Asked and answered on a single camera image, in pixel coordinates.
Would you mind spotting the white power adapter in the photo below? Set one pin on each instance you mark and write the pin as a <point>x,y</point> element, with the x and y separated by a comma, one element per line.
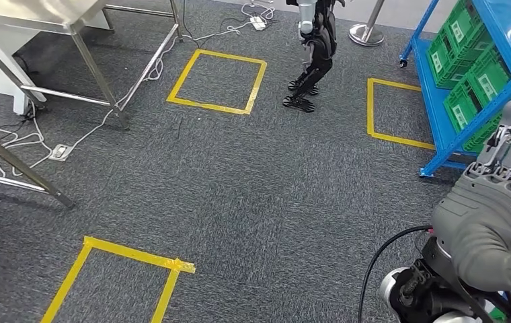
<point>258,23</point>

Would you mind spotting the black tripod legs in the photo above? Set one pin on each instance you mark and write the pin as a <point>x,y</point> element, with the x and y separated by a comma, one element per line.
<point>320,49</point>

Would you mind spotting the white floor socket box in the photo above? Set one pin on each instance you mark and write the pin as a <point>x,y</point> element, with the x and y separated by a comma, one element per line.
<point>60,152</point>

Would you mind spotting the chrome stand base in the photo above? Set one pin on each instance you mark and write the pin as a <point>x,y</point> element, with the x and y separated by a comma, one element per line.
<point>366,35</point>

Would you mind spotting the yellow floor tape strip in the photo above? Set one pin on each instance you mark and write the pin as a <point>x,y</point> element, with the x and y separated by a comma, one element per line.
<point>370,111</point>

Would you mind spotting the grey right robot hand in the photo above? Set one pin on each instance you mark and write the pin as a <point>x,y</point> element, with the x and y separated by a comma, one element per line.
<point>482,223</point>

